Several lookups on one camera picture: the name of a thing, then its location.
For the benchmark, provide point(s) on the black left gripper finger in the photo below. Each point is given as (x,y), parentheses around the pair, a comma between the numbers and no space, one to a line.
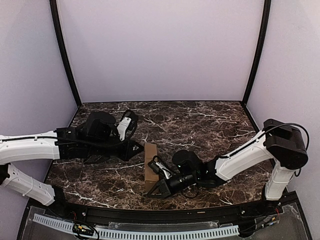
(137,147)
(134,155)

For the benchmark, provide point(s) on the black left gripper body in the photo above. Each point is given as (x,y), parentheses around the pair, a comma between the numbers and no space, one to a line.
(123,151)

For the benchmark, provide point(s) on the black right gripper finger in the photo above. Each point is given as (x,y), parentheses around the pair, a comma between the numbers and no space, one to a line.
(158,195)
(159,187)

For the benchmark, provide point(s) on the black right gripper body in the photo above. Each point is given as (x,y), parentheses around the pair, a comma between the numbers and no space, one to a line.
(166,185)

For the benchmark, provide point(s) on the brown cardboard paper box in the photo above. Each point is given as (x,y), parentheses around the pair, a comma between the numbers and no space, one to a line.
(151,176)

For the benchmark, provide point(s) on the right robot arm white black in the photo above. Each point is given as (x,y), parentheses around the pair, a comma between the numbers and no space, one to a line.
(282,142)

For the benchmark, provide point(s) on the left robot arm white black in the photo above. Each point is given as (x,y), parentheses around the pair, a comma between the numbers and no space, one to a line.
(95,141)

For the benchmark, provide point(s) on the small green circuit board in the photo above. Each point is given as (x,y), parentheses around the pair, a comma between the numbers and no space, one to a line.
(82,229)

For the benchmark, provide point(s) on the right small circuit board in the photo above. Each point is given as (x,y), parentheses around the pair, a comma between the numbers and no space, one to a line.
(268,221)

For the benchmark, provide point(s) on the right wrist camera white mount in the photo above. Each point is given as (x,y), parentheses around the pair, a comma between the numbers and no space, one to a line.
(159,167)

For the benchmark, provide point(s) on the white slotted cable duct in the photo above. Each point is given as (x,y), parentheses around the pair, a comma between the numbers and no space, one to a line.
(131,231)

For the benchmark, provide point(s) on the black front table rail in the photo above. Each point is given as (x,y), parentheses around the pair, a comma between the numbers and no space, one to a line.
(239,213)

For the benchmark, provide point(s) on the black left frame post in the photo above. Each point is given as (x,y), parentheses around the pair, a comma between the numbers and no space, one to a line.
(63,51)

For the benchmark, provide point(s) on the black frame post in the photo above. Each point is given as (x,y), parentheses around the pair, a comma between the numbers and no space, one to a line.
(63,51)
(258,51)

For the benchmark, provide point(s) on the black right frame post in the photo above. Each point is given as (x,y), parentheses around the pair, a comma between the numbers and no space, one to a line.
(258,51)

